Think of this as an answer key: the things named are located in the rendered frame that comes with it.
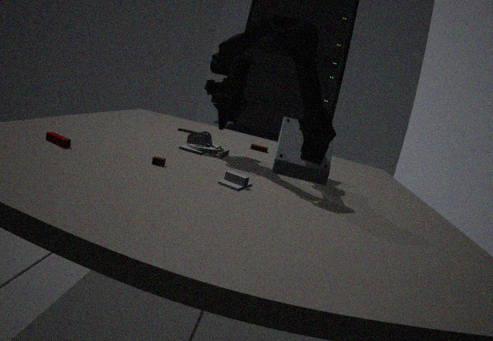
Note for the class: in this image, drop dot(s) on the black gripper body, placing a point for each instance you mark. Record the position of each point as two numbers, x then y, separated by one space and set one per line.
233 96

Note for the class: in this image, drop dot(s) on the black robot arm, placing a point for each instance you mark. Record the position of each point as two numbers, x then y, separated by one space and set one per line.
300 41

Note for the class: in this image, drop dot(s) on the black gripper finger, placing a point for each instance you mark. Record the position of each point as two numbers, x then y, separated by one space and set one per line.
224 114
236 114

